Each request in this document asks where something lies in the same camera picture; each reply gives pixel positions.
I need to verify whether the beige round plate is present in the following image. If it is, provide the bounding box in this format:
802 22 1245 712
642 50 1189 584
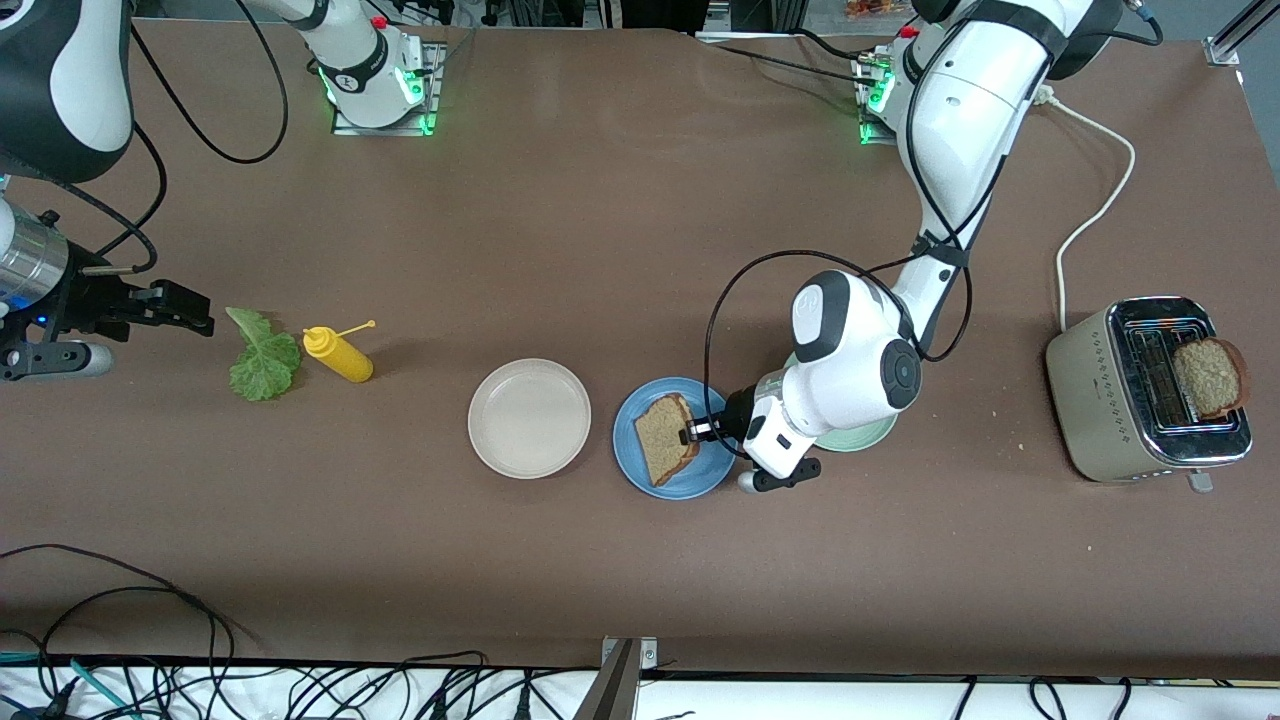
467 358 593 480

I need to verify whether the beige chrome toaster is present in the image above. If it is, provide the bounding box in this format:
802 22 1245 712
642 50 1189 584
1045 296 1254 494

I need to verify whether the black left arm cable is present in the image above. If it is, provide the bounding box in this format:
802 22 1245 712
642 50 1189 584
703 0 1167 463

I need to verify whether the thick black base cable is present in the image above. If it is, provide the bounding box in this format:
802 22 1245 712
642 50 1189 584
795 28 881 66

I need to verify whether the yellow mustard squeeze bottle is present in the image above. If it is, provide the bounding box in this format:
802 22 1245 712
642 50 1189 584
302 320 377 384

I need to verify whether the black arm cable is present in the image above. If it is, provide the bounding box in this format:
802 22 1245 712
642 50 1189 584
703 0 1167 463
80 0 291 276

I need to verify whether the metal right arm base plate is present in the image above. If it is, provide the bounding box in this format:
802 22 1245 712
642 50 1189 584
331 42 444 137

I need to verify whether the green round plate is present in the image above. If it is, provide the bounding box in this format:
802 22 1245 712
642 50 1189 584
780 348 900 453

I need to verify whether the white toaster power cable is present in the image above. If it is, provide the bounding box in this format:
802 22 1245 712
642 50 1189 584
1038 86 1138 333

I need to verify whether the teal cable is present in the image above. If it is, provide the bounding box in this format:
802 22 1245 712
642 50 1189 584
0 650 136 720

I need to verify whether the thin black base cable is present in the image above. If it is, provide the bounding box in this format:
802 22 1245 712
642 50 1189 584
715 45 873 86

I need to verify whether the aluminium frame corner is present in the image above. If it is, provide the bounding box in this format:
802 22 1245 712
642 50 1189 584
1205 0 1280 69

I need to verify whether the blue round plate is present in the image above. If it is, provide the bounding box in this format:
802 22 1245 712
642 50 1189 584
612 376 740 501

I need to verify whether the green lettuce leaf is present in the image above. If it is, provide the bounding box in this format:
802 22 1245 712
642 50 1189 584
225 307 302 403

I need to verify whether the black looped floor cable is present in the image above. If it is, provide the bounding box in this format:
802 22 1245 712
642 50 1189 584
38 586 219 691
0 544 237 691

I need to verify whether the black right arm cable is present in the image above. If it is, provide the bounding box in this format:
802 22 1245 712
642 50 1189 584
80 0 291 276

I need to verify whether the metal table clamp bracket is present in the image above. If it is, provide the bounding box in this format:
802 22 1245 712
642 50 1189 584
575 636 658 720

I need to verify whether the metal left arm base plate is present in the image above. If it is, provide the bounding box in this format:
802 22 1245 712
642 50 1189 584
855 50 906 147

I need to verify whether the brown bread slice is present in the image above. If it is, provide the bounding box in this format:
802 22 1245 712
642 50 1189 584
1172 338 1250 421
633 393 701 488

